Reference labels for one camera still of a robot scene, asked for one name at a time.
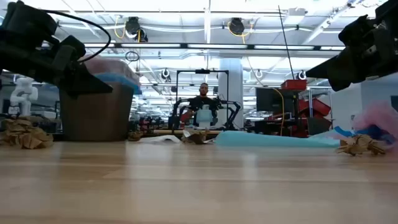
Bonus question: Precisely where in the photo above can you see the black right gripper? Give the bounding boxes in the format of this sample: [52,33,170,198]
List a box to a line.
[305,17,398,93]

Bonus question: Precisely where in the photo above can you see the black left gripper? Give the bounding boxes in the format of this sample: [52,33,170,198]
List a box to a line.
[0,35,114,99]

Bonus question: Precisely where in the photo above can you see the pink translucent trash bag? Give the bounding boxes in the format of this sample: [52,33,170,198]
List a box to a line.
[82,55,141,86]

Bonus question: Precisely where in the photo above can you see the brown trash bin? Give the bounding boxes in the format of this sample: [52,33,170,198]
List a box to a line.
[58,81,134,142]

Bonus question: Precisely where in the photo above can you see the blue plastic bag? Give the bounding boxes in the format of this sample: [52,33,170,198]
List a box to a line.
[334,124,396,144]

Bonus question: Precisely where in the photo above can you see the pink plastic bag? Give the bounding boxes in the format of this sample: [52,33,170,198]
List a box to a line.
[353,101,398,153]

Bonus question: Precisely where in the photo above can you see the white paper sheet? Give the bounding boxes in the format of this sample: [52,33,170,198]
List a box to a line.
[136,134,181,144]

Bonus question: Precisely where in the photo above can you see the light blue bag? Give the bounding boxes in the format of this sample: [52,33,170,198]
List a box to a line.
[214,129,352,149]

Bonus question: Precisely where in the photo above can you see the white bin with blue bag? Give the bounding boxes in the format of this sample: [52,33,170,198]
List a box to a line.
[195,105,215,129]

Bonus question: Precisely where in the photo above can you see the stacked red crates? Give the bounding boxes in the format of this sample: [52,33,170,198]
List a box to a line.
[292,98,332,138]

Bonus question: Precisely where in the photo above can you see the red crate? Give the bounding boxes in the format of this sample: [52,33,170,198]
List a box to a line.
[280,79,308,91]

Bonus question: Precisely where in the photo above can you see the thin black pole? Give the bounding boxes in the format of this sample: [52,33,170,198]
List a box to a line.
[277,5,295,81]

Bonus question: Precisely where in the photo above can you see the dark grey crate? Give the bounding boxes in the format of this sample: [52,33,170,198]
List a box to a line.
[307,116,332,136]

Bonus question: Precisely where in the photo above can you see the black monitor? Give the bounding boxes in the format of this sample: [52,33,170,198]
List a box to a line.
[256,87,295,113]

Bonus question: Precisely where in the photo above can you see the black desk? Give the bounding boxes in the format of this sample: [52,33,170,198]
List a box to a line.
[253,119,299,137]

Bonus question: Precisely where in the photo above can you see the wooden background table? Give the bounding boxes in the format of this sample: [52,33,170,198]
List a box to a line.
[152,129,222,135]

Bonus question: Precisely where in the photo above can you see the white round pillar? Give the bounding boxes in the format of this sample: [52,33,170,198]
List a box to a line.
[218,58,244,129]

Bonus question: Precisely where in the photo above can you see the person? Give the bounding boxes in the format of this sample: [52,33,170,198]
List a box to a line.
[185,82,219,125]

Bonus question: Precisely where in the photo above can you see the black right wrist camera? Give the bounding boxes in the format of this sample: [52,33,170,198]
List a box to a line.
[338,14,379,47]

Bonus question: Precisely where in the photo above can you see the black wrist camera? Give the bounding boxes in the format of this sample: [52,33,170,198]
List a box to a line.
[0,0,60,43]
[338,14,379,47]

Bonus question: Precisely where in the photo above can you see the black camera cable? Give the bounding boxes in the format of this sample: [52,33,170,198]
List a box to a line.
[40,9,112,65]

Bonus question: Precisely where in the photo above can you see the hanging black cable loop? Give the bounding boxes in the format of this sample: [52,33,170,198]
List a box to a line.
[124,50,141,62]

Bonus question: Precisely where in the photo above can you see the yellow hanging cable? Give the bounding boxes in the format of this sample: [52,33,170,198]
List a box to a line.
[272,88,285,137]

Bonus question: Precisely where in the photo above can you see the black ceiling cable reel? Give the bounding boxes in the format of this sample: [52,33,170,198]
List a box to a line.
[228,17,246,36]
[125,16,149,44]

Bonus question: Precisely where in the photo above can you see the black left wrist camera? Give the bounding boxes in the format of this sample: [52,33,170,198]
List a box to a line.
[0,0,60,43]

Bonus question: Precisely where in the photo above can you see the black rig frame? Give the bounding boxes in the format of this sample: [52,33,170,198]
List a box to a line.
[175,68,230,130]

